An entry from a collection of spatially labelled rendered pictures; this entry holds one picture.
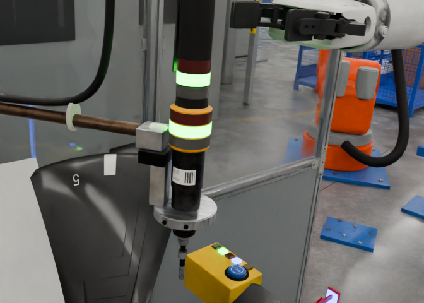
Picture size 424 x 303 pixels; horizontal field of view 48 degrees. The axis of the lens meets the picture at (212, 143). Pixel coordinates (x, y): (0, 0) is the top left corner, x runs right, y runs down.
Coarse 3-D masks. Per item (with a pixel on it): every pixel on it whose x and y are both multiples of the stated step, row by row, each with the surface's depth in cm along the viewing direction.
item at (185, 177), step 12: (180, 156) 49; (192, 156) 49; (204, 156) 50; (180, 168) 49; (192, 168) 49; (180, 180) 49; (192, 180) 49; (180, 192) 50; (192, 192) 50; (180, 204) 51; (192, 204) 51
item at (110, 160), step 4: (104, 156) 68; (108, 156) 68; (112, 156) 68; (104, 160) 68; (108, 160) 68; (112, 160) 68; (104, 164) 68; (108, 164) 68; (112, 164) 68; (104, 168) 67; (108, 168) 67; (112, 168) 67; (104, 172) 67; (108, 172) 67; (112, 172) 67
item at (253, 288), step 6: (246, 288) 82; (252, 288) 82; (258, 288) 82; (264, 288) 83; (240, 294) 81; (246, 294) 81; (252, 294) 81; (258, 294) 81; (264, 294) 82; (270, 294) 82; (234, 300) 79; (240, 300) 79; (246, 300) 80; (252, 300) 80; (258, 300) 80; (264, 300) 80; (270, 300) 81; (276, 300) 81
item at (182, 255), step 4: (180, 248) 54; (184, 248) 54; (180, 252) 54; (184, 252) 54; (180, 256) 54; (184, 256) 54; (180, 260) 55; (184, 260) 55; (180, 264) 55; (184, 264) 55; (180, 268) 55; (180, 272) 55; (180, 276) 55
